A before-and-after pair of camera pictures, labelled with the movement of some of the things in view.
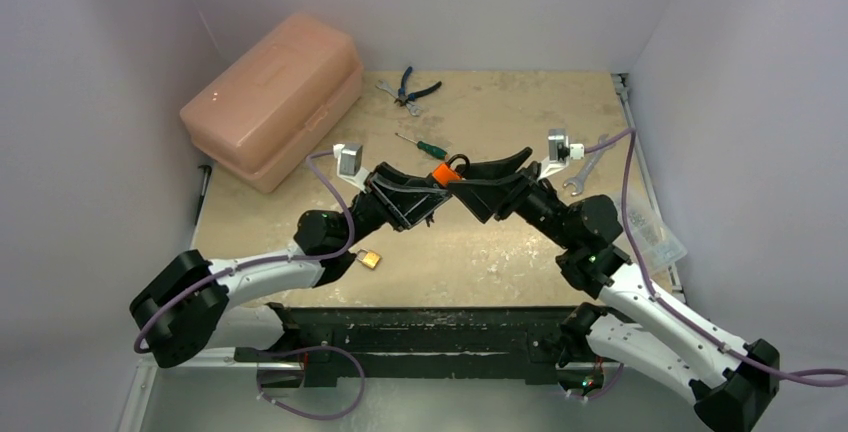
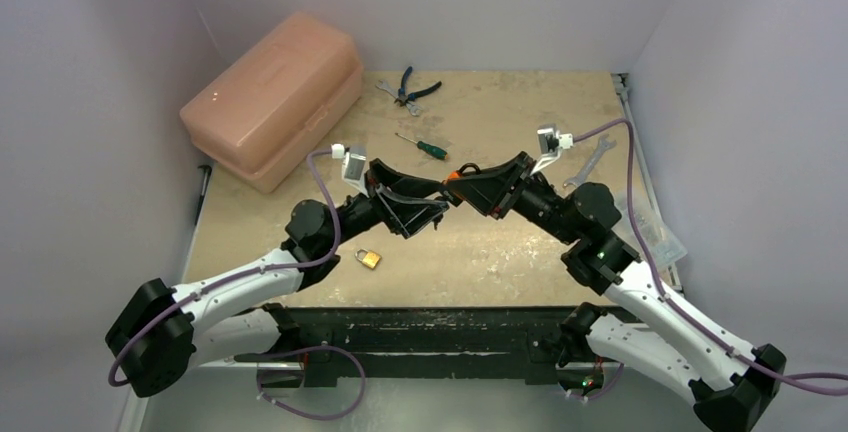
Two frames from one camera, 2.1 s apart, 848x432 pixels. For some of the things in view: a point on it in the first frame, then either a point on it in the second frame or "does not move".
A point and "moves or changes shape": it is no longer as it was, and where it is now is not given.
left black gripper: (401, 208) does not move
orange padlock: (444, 172) moves or changes shape
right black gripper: (518, 189) does not move
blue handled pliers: (403, 98) does not move
